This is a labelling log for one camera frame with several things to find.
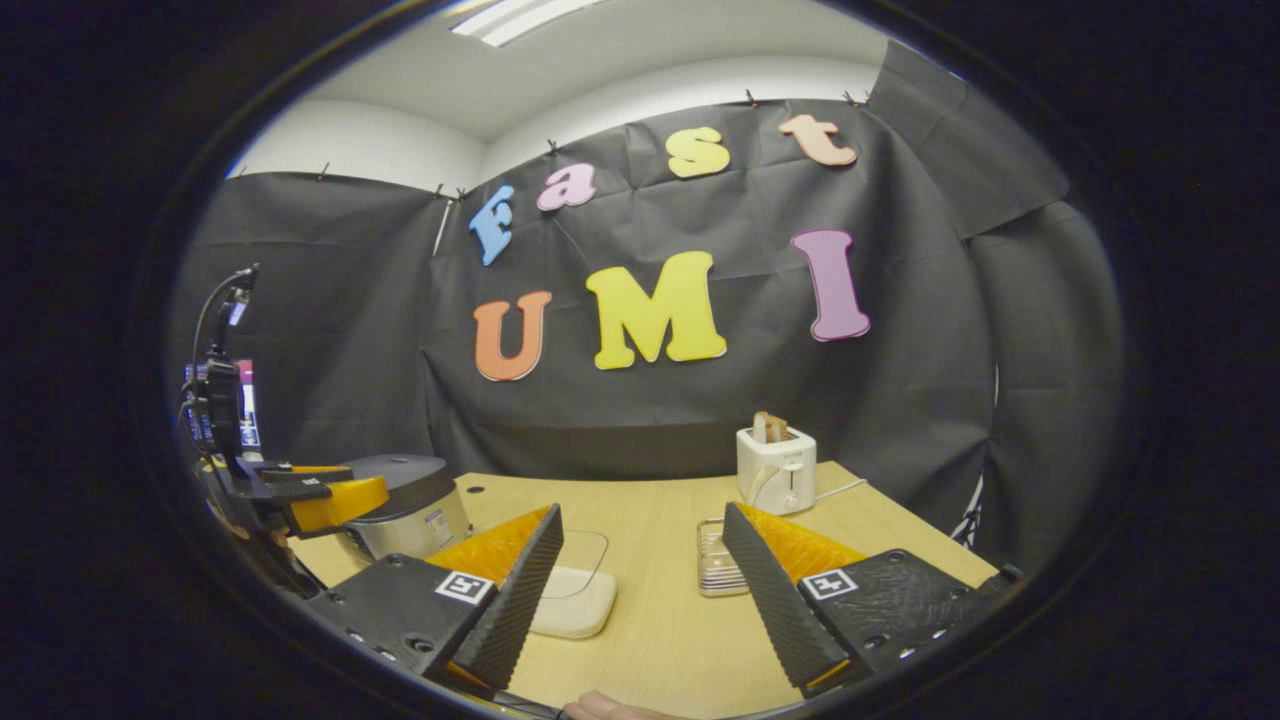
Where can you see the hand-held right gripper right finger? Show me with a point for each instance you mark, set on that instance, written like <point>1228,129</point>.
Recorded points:
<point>770,600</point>

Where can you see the clear rice container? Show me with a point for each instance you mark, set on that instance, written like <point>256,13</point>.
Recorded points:
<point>575,610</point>

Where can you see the computer monitor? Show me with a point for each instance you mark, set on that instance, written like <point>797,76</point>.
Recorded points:
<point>251,420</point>

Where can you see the black backdrop cloth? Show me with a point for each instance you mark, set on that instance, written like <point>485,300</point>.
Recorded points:
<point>900,400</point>

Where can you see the toasted bread slice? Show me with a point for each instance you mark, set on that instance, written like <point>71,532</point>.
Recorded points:
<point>761,428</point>
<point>778,429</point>

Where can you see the white toaster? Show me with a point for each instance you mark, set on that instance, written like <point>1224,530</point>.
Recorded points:
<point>792,445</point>

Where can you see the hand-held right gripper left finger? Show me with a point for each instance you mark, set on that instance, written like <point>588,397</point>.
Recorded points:
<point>515,605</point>

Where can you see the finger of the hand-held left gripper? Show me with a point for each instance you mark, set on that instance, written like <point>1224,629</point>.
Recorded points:
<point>305,473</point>
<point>340,502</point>

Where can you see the ceiling light panel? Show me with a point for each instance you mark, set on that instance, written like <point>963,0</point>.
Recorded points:
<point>525,20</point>

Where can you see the silver black rice cooker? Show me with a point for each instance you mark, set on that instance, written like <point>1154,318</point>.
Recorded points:
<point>420,520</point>

